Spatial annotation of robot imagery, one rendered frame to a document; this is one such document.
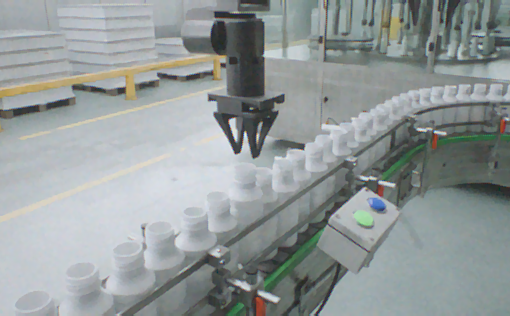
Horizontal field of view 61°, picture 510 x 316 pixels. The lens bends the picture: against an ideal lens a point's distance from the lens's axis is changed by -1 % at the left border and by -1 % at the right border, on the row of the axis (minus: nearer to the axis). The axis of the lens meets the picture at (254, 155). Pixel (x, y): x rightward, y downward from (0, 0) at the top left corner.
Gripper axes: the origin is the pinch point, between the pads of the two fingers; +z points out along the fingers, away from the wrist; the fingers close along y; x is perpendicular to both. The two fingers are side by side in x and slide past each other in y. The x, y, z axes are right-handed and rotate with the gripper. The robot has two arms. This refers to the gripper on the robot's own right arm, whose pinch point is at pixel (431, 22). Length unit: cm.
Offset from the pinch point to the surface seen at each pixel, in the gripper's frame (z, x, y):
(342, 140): 25.2, 10.5, 12.9
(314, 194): 33.2, 23.5, 12.5
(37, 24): 46, -320, 711
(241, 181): 23, 46, 14
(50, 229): 143, -35, 232
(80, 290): 25, 76, 14
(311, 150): 24.3, 22.8, 14.1
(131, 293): 28, 70, 13
